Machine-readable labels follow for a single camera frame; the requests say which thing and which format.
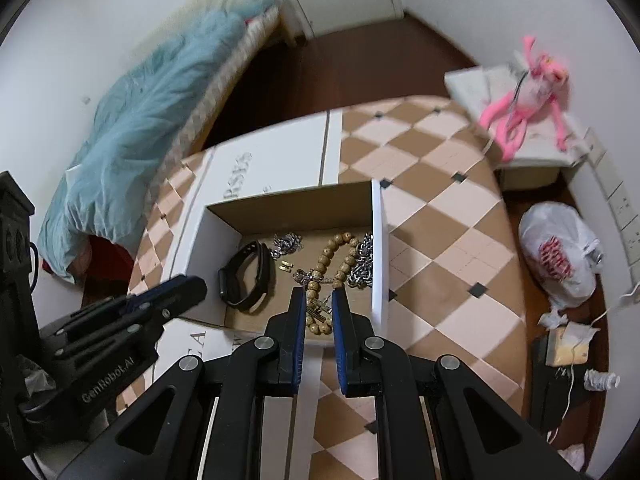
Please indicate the white plastic bag red print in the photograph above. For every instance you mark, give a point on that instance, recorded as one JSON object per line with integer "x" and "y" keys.
{"x": 562, "y": 252}

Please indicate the white charger with cable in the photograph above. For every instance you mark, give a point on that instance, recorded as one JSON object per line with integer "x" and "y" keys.
{"x": 625, "y": 300}

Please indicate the checkered tablecloth with text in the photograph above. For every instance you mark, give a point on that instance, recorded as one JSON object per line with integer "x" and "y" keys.
{"x": 455, "y": 280}

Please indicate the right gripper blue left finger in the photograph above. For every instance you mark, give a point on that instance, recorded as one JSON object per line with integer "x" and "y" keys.
{"x": 287, "y": 329}

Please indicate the cardboard box under bag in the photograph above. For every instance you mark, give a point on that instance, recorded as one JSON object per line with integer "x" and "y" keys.
{"x": 527, "y": 178}

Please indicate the white cloth bag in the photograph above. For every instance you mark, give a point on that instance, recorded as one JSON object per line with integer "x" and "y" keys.
{"x": 477, "y": 87}

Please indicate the teal duvet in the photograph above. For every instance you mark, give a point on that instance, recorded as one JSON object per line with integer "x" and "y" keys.
{"x": 140, "y": 135}

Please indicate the white cardboard box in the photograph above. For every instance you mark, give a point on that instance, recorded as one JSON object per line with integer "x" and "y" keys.
{"x": 214, "y": 233}

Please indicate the bed with patterned mattress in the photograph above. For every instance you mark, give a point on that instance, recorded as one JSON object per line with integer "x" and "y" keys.
{"x": 215, "y": 100}

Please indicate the pink panther plush toy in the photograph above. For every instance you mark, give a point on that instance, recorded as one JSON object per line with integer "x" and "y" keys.
{"x": 537, "y": 89}

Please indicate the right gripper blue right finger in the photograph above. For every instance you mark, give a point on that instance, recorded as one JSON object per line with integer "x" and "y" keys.
{"x": 357, "y": 375}

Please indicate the black smart band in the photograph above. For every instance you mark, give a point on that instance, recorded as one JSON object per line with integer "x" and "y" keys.
{"x": 245, "y": 279}

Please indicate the crumpled white tissue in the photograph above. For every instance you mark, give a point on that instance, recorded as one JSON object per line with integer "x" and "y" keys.
{"x": 553, "y": 320}

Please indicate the small white bottle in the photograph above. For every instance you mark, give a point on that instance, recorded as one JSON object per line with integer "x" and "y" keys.
{"x": 600, "y": 381}

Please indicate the white wall power strip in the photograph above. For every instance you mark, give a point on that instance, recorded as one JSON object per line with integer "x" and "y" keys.
{"x": 625, "y": 216}

